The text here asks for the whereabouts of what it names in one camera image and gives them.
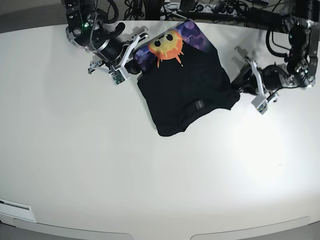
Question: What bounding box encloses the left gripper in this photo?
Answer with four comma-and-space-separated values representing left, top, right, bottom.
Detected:
231, 61, 288, 102

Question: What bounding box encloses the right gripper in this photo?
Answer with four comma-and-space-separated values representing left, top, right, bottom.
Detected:
87, 31, 149, 75

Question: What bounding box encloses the black graphic T-shirt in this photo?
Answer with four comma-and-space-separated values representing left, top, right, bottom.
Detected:
134, 20, 240, 137

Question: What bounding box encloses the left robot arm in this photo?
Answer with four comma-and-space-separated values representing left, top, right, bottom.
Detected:
245, 0, 320, 101

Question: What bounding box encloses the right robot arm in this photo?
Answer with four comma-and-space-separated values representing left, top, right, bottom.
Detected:
61, 0, 149, 79

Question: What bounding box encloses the black equipment box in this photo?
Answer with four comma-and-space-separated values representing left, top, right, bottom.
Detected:
245, 7, 284, 33

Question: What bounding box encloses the white power strip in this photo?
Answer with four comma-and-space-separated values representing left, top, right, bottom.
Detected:
162, 2, 238, 15

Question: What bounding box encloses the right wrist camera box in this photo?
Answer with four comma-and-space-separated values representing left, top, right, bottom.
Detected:
108, 65, 130, 86

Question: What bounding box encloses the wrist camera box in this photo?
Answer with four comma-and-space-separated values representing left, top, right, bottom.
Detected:
108, 65, 130, 86
251, 95, 268, 115

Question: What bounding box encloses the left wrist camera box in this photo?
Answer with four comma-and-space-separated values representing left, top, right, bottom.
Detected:
251, 95, 268, 115

